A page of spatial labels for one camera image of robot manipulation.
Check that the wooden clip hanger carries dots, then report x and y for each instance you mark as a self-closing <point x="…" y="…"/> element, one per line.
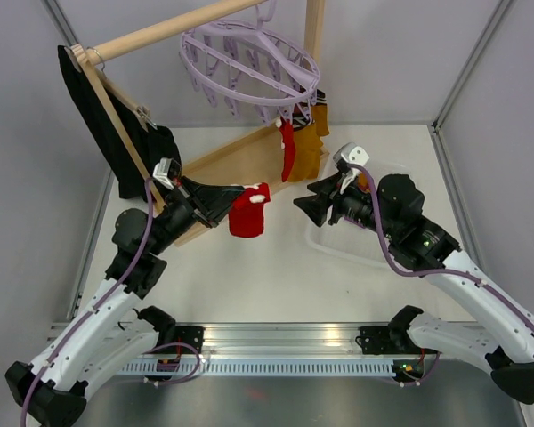
<point x="103" y="86"/>

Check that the purple sock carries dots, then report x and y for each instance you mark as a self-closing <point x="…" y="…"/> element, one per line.
<point x="363" y="183"/>

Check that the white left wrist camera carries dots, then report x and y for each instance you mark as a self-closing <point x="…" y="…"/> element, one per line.
<point x="167" y="171"/>

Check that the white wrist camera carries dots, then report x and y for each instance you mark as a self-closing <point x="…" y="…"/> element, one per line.
<point x="349" y="161"/>
<point x="167" y="171"/>

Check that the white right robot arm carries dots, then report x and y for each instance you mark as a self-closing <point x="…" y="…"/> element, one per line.
<point x="416" y="247"/>

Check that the purple round clip hanger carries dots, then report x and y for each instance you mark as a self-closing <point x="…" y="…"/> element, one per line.
<point x="247" y="65"/>

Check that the mustard sock brown cuff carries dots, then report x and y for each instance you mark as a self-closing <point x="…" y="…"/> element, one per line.
<point x="320" y="114"/>

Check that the mustard yellow sock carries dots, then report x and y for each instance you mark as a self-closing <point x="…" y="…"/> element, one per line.
<point x="307" y="138"/>

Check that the white plastic basket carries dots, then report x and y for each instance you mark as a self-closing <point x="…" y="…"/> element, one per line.
<point x="347" y="241"/>

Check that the red sock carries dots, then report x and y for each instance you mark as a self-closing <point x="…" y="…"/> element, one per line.
<point x="286" y="130"/>
<point x="246" y="217"/>

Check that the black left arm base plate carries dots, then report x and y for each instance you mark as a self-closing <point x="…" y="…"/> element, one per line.
<point x="191" y="335"/>

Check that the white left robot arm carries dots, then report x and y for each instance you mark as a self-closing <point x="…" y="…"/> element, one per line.
<point x="54" y="388"/>

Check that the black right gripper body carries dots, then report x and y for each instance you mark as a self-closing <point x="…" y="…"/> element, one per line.
<point x="331" y="194"/>

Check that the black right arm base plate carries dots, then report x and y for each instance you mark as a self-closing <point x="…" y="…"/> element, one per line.
<point x="380" y="340"/>

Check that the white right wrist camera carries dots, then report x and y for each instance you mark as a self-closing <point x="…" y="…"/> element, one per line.
<point x="349" y="161"/>

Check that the aluminium mounting rail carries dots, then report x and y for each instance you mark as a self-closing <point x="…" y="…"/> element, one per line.
<point x="293" y="340"/>

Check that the white slotted cable duct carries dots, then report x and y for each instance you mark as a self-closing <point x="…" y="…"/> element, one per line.
<point x="262" y="367"/>

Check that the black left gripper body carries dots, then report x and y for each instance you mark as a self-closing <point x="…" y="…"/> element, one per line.
<point x="202" y="210"/>

